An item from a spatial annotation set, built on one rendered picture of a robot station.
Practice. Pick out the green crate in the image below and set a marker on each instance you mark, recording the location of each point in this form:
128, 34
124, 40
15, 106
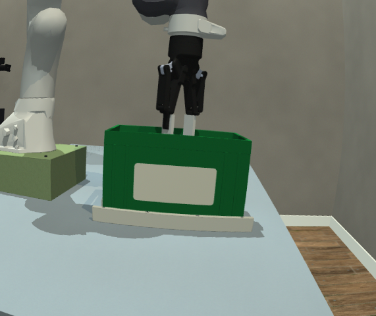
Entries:
170, 173

